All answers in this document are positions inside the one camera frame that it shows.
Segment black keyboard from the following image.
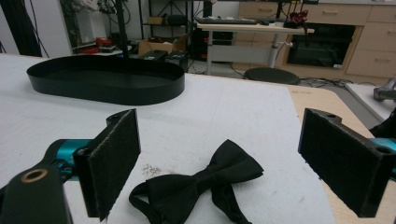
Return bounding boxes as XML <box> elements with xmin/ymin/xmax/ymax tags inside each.
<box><xmin>195</xmin><ymin>17</ymin><xmax>260</xmax><ymax>26</ymax></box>

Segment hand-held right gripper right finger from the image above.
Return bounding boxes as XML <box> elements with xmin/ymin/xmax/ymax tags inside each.
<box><xmin>297</xmin><ymin>107</ymin><xmax>396</xmax><ymax>218</ymax></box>

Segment black metal stand pole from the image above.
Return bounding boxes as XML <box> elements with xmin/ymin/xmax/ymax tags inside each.
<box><xmin>115</xmin><ymin>0</ymin><xmax>131</xmax><ymax>60</ymax></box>

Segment wooden cabinet with drawers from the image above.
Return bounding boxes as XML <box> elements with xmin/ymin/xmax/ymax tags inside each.
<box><xmin>233</xmin><ymin>1</ymin><xmax>396</xmax><ymax>87</ymax></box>

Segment light wooden desk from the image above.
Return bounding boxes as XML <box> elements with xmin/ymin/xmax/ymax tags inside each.
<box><xmin>196</xmin><ymin>21</ymin><xmax>316</xmax><ymax>76</ymax></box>

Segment black bow tie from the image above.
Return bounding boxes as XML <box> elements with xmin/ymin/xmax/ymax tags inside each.
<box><xmin>128</xmin><ymin>138</ymin><xmax>265</xmax><ymax>224</ymax></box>

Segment black floor cables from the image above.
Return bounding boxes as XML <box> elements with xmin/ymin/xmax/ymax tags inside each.
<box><xmin>299</xmin><ymin>77</ymin><xmax>356</xmax><ymax>89</ymax></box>

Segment red and black device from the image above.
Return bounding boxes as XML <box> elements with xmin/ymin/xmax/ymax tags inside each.
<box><xmin>283</xmin><ymin>8</ymin><xmax>310</xmax><ymax>30</ymax></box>

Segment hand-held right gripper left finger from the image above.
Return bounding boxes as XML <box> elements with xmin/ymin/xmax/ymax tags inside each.
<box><xmin>72</xmin><ymin>108</ymin><xmax>142</xmax><ymax>222</ymax></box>

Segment black oval tray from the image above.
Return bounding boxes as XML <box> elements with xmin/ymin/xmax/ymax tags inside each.
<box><xmin>26</xmin><ymin>55</ymin><xmax>186</xmax><ymax>106</ymax></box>

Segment black metal shelf rack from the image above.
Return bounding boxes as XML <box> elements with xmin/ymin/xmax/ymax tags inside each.
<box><xmin>138</xmin><ymin>0</ymin><xmax>195</xmax><ymax>40</ymax></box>

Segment grey metal tool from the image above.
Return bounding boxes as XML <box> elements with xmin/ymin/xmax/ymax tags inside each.
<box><xmin>373</xmin><ymin>77</ymin><xmax>396</xmax><ymax>103</ymax></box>

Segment round black stool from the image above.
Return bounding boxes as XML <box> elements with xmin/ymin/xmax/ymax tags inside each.
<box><xmin>243</xmin><ymin>66</ymin><xmax>302</xmax><ymax>86</ymax></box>

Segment white foam mat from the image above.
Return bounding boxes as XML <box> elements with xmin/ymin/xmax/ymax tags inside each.
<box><xmin>0</xmin><ymin>53</ymin><xmax>338</xmax><ymax>224</ymax></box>

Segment cardboard box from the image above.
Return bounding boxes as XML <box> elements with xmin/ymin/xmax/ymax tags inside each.
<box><xmin>137</xmin><ymin>33</ymin><xmax>190</xmax><ymax>57</ymax></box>

